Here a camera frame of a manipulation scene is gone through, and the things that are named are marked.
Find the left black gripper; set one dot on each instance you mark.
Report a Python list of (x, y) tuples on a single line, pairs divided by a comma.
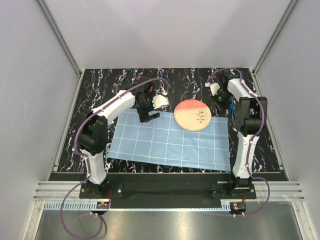
[(144, 115)]

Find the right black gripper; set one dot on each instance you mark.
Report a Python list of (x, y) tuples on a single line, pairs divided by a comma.
[(222, 106)]

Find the blue plastic knife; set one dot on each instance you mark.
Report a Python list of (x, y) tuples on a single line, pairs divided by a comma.
[(233, 109)]

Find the blue checked cloth napkin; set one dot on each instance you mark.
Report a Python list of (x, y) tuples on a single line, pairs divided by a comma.
[(162, 141)]

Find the pink and cream plate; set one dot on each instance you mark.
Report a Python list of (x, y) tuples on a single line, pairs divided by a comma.
[(192, 115)]

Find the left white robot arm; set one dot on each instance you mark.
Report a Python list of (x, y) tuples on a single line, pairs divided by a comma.
[(92, 136)]

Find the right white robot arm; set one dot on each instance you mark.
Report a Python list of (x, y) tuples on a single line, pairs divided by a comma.
[(250, 119)]

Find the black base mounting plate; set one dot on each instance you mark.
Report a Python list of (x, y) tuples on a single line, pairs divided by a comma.
[(216, 185)]

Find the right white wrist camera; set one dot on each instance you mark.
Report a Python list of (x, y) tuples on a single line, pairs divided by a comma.
[(213, 87)]

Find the left aluminium frame post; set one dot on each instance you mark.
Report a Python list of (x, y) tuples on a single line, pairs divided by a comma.
[(58, 35)]

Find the aluminium frame post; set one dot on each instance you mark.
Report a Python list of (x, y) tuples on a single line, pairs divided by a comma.
[(58, 35), (275, 35)]

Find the right aluminium frame post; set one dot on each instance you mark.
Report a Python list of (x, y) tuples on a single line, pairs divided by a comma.
[(275, 35)]

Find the grey cable duct rail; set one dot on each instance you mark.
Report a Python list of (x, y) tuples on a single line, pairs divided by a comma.
[(119, 205)]

